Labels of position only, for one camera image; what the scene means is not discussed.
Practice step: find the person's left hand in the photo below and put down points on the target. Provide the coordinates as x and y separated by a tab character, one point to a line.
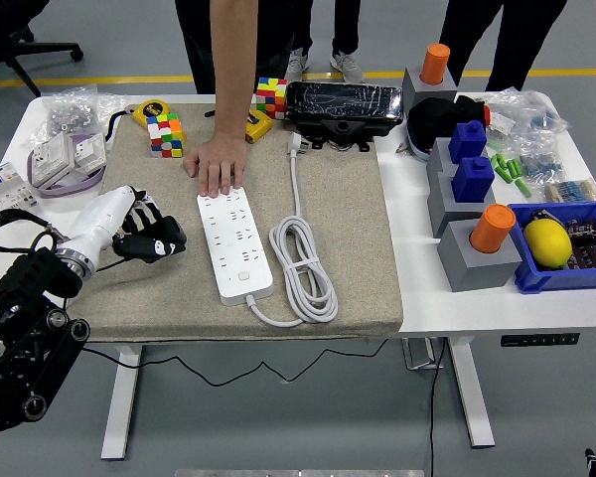
221	161

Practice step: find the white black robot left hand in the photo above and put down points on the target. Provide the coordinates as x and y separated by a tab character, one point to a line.
104	218

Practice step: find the black power adapter plug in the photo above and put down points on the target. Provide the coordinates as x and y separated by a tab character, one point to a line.
171	228

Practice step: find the white power strip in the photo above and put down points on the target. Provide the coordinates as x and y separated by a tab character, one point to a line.
236	243

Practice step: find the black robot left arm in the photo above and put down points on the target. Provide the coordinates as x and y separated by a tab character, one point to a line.
35	278

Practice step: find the person's left forearm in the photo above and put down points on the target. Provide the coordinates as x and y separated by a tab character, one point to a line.
236	64

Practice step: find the purple tray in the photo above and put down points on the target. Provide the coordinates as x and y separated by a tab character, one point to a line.
64	190

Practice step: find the square yellow tape measure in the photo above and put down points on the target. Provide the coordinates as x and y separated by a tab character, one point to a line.
260	126

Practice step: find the colourful puzzle cube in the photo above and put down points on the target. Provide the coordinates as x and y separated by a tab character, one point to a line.
273	98
166	136

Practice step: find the small white socket panel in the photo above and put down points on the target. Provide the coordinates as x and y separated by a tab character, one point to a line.
89	151

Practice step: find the large white socket panel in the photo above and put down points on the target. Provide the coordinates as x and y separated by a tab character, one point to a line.
52	159

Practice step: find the round yellow tape measure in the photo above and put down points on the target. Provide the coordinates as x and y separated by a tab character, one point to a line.
151	110

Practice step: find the white circuit breaker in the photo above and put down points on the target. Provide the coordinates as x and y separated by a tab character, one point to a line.
5	186

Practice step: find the clear bag of screws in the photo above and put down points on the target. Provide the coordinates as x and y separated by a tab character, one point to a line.
69	111

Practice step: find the person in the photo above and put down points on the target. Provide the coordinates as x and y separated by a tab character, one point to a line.
516	40
198	49
347	30

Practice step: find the small clear plastic bag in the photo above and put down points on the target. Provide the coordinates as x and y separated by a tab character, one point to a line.
110	103

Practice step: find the black plastic-wrapped device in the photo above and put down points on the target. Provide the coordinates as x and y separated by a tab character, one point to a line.
342	102

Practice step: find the black table control panel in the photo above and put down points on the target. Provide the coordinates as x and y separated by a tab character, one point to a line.
539	340

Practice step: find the white table leg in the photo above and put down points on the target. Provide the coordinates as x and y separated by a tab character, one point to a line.
121	432
472	397

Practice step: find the grey-brown fabric mat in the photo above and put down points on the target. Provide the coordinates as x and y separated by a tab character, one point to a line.
352	223

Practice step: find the black office chair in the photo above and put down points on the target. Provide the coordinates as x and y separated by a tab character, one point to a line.
40	48

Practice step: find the small metal piece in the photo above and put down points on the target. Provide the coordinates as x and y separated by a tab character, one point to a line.
402	149

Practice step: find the blue plastic bin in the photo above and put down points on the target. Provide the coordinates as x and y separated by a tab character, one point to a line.
561	279

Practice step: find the white blue-rimmed object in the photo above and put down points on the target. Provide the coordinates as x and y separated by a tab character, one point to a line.
421	151

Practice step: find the grey block with hole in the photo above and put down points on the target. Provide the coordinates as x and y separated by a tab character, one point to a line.
477	270
437	161
429	92
444	211

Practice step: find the black cloth bundle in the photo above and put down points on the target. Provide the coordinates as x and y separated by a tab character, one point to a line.
434	119

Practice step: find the dark brown capacitor pile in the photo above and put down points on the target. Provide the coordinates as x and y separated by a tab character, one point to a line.
593	243

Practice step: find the yellow lemon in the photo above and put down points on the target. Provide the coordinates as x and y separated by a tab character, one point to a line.
547	243

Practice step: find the orange cylinder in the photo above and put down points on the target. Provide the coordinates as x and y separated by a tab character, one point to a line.
436	62
491	228

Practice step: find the blue square peg block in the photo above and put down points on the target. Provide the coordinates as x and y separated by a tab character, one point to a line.
468	144
473	181

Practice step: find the small black silver tool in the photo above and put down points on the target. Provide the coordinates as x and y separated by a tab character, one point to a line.
542	215

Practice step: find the small green cylinder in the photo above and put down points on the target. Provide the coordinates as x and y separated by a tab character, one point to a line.
517	168
510	168
501	159
523	188
503	174
494	162

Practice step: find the clear bag of resistors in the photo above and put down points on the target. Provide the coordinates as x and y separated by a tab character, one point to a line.
573	191

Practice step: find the clear bag of blue parts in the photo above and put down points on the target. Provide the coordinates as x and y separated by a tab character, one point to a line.
536	116
541	164

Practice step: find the grey under-table bracket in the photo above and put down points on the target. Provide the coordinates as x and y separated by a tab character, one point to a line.
419	355

